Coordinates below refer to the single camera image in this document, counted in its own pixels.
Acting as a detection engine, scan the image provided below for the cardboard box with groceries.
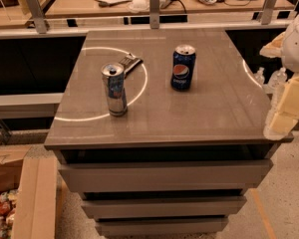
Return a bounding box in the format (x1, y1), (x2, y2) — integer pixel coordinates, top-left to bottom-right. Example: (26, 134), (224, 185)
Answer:
(0, 145), (57, 239)

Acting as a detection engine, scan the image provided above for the middle metal bracket post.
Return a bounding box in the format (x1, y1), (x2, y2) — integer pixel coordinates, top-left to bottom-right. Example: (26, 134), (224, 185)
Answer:
(149, 0), (159, 29)

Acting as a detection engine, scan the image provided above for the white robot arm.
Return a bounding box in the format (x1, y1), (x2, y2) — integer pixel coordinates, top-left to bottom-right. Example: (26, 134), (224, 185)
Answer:
(260, 14), (299, 140)

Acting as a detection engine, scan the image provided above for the blue pepsi can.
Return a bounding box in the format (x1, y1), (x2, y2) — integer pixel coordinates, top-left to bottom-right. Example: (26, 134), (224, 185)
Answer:
(170, 44), (196, 91)

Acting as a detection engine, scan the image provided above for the clear plastic bottle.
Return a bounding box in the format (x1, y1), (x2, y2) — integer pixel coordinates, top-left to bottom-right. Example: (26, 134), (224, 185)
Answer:
(254, 67), (265, 86)
(267, 68), (287, 91)

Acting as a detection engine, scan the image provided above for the silver blue energy drink can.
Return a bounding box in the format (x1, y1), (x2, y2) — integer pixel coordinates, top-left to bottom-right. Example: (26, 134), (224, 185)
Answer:
(101, 63), (128, 117)

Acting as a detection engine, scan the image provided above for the white bowl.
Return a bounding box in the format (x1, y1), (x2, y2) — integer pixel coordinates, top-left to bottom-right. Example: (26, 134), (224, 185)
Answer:
(128, 0), (149, 13)

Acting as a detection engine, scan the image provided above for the left metal bracket post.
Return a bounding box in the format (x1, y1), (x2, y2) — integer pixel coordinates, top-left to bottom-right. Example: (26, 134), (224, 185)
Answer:
(26, 0), (48, 34)

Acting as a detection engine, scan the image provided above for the dark snack bar wrapper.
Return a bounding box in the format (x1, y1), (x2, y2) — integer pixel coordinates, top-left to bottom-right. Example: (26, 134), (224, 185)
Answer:
(120, 54), (143, 76)

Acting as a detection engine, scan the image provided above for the grey drawer cabinet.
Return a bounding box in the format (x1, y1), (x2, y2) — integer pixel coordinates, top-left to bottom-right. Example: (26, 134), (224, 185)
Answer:
(44, 28), (294, 238)

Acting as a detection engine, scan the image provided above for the right metal bracket post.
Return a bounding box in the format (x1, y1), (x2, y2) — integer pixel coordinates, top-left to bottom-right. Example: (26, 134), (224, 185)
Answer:
(258, 0), (277, 25)

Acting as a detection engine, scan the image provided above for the metal bracket post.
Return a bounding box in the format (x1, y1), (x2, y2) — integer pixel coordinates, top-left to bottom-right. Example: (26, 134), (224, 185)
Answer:
(26, 0), (48, 34)
(258, 0), (277, 25)
(149, 0), (159, 29)

